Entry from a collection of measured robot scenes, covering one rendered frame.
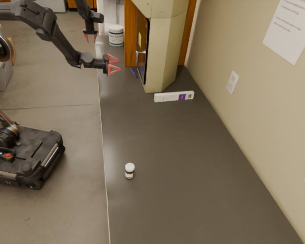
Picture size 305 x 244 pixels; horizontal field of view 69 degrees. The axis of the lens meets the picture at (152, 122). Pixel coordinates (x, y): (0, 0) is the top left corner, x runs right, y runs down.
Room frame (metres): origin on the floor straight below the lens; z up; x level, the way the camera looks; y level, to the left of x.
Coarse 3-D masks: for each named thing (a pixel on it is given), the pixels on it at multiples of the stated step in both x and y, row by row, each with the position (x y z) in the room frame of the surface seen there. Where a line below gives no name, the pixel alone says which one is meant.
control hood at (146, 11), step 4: (132, 0) 1.19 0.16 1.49; (136, 0) 1.19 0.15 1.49; (140, 0) 1.20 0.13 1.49; (144, 0) 1.20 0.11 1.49; (148, 0) 1.21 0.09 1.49; (136, 4) 1.19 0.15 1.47; (140, 4) 1.20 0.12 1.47; (144, 4) 1.20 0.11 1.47; (148, 4) 1.21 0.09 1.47; (140, 8) 1.20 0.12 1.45; (144, 8) 1.20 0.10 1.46; (148, 8) 1.21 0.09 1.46; (144, 12) 1.20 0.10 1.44; (148, 12) 1.21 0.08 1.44; (148, 16) 1.21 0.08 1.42
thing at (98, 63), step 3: (93, 60) 1.14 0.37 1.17; (96, 60) 1.14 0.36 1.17; (99, 60) 1.15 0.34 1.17; (102, 60) 1.15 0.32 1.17; (93, 63) 1.12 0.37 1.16; (96, 63) 1.13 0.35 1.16; (99, 63) 1.13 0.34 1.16; (102, 63) 1.14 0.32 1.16; (105, 63) 1.12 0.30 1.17; (93, 66) 1.12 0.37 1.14; (96, 66) 1.13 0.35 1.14; (99, 66) 1.13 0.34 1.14; (102, 66) 1.14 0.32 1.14; (105, 66) 1.12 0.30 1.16; (105, 72) 1.12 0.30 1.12
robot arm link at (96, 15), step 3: (90, 9) 1.56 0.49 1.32; (90, 12) 1.53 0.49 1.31; (93, 12) 1.53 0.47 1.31; (96, 12) 1.54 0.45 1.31; (81, 15) 1.48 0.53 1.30; (84, 15) 1.47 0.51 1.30; (90, 15) 1.52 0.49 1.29; (93, 15) 1.52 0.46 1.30; (96, 15) 1.52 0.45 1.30; (99, 15) 1.52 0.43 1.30; (102, 15) 1.55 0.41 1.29; (84, 18) 1.50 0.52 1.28; (87, 18) 1.50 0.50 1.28; (93, 18) 1.53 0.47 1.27; (96, 18) 1.52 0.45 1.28; (99, 18) 1.52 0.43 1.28; (102, 18) 1.55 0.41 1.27; (93, 21) 1.53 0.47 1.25; (96, 21) 1.53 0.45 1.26; (99, 21) 1.52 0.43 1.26; (102, 21) 1.54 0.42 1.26
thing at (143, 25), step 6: (138, 12) 1.49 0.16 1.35; (138, 18) 1.48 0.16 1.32; (144, 18) 1.31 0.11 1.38; (138, 24) 1.48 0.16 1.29; (144, 24) 1.30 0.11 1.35; (138, 30) 1.47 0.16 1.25; (144, 30) 1.29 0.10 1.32; (138, 36) 1.46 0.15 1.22; (144, 36) 1.28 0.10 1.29; (144, 42) 1.27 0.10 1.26; (138, 48) 1.44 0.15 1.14; (144, 48) 1.26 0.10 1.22; (138, 54) 1.43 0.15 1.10; (144, 54) 1.25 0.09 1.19; (138, 60) 1.42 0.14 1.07; (144, 60) 1.24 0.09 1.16; (138, 66) 1.41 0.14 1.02; (144, 66) 1.23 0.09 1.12; (144, 72) 1.22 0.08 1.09; (144, 78) 1.22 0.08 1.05; (144, 84) 1.22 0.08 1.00
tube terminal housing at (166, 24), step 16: (160, 0) 1.23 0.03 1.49; (176, 0) 1.28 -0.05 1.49; (160, 16) 1.23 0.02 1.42; (176, 16) 1.30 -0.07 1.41; (160, 32) 1.23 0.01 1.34; (176, 32) 1.33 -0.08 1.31; (160, 48) 1.24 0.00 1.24; (176, 48) 1.36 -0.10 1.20; (160, 64) 1.24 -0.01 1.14; (176, 64) 1.40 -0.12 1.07; (160, 80) 1.24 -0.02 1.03
